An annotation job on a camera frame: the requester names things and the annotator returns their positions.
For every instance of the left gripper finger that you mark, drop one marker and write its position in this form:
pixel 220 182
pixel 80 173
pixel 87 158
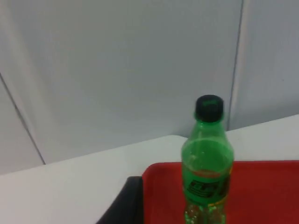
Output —
pixel 130 205

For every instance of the green plastic bottle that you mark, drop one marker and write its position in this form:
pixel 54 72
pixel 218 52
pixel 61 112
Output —
pixel 205 158

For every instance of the red tray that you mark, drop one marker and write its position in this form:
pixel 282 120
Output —
pixel 261 193

